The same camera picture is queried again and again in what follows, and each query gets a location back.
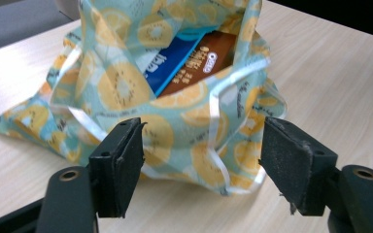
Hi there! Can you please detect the blue snack box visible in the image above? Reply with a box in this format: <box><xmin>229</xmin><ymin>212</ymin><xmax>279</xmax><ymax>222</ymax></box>
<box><xmin>143</xmin><ymin>26</ymin><xmax>219</xmax><ymax>98</ymax></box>

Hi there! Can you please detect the orange-slice print fabric bag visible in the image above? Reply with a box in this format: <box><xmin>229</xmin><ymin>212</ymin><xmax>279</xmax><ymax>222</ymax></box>
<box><xmin>0</xmin><ymin>0</ymin><xmax>288</xmax><ymax>197</ymax></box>

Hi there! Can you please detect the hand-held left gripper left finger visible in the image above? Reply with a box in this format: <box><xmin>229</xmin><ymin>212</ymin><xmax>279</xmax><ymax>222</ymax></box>
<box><xmin>88</xmin><ymin>116</ymin><xmax>148</xmax><ymax>218</ymax></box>

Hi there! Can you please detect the brown snack box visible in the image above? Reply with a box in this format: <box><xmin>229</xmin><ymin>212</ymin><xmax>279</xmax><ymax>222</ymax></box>
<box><xmin>157</xmin><ymin>30</ymin><xmax>238</xmax><ymax>98</ymax></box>

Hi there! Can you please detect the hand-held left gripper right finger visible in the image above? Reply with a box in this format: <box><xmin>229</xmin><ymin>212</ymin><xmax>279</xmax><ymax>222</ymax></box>
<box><xmin>258</xmin><ymin>116</ymin><xmax>340</xmax><ymax>217</ymax></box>

